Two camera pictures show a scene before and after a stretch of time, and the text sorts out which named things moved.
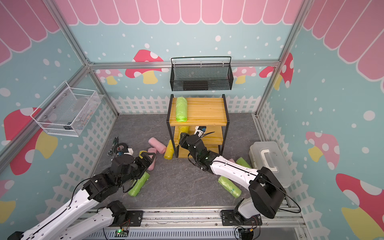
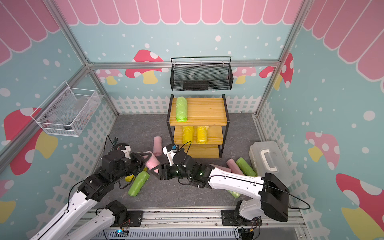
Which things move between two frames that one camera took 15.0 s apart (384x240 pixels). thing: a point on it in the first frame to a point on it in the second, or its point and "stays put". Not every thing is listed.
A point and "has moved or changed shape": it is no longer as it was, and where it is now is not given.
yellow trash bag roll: [169, 151] has moved or changed shape
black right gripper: [184, 141] to [166, 175]
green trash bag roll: [181, 109] stays put
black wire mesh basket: [201, 73] stays put
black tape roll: [121, 147] stays put
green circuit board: [121, 233] stays put
